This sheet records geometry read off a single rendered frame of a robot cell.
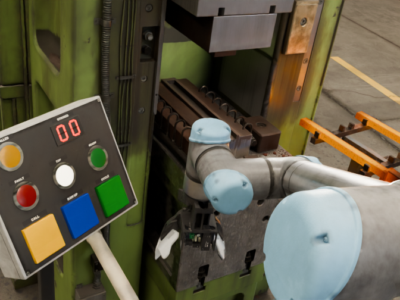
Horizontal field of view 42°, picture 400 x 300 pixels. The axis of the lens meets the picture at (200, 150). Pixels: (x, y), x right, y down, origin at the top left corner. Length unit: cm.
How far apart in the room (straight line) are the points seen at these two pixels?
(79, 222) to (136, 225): 61
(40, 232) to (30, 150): 17
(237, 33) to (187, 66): 59
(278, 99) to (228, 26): 50
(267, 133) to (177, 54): 49
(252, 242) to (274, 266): 124
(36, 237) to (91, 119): 29
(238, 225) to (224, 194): 84
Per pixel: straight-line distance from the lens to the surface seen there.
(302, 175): 84
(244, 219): 168
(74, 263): 175
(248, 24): 139
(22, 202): 108
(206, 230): 104
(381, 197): 54
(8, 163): 107
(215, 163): 89
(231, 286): 190
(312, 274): 49
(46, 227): 110
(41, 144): 111
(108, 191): 120
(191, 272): 171
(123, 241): 177
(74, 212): 114
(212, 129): 94
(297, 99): 184
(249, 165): 89
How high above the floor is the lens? 174
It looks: 31 degrees down
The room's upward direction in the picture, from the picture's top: 8 degrees clockwise
